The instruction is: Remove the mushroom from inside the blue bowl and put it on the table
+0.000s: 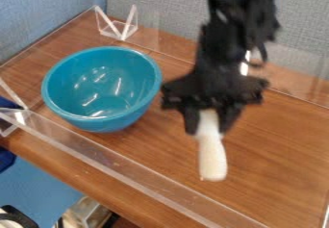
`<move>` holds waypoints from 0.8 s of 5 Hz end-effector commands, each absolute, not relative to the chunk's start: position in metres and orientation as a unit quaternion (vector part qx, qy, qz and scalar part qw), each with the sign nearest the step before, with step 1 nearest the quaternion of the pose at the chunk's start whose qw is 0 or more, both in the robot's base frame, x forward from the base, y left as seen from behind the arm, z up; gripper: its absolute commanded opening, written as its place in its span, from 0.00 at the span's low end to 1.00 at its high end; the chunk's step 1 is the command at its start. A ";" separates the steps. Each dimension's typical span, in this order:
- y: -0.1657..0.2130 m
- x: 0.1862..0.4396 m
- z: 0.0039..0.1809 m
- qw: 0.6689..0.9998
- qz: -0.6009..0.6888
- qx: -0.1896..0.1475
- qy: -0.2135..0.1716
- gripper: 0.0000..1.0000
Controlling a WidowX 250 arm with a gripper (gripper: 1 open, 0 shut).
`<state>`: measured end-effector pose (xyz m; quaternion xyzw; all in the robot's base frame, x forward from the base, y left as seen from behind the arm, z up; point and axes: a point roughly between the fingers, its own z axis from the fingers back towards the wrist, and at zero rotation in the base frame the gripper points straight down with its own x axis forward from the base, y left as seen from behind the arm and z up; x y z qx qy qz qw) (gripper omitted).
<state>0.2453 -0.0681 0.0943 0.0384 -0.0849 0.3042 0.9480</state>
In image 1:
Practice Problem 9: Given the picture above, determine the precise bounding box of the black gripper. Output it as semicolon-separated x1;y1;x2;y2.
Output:
160;26;268;135

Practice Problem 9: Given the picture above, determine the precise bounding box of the white brown-capped toy mushroom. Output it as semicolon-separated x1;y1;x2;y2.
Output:
193;110;227;182

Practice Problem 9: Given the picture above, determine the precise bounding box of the blue bowl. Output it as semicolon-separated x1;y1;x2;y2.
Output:
41;46;161;133

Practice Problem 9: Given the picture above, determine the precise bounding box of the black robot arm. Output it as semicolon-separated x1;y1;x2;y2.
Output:
160;0;279;135

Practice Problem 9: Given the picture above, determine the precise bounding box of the clear acrylic back barrier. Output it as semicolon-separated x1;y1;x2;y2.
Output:
90;4;329;109

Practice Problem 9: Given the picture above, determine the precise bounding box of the clear acrylic barrier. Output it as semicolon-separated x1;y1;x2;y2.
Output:
0;78;267;228
90;4;329;109

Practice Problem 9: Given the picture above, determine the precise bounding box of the clear acrylic front barrier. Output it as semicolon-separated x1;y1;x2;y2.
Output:
0;78;267;228

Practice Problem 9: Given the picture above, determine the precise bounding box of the blue cloth object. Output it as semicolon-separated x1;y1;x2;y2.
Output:
0;95;21;173

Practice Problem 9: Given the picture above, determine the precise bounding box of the black white object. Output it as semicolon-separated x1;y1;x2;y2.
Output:
0;205;39;228

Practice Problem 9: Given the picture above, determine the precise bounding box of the black cable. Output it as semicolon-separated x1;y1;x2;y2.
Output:
247;38;271;68

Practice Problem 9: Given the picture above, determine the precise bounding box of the clear acrylic corner bracket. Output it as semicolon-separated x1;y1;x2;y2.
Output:
93;5;138;41

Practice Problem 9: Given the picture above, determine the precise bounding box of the metal table frame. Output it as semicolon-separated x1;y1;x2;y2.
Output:
50;196;112;228

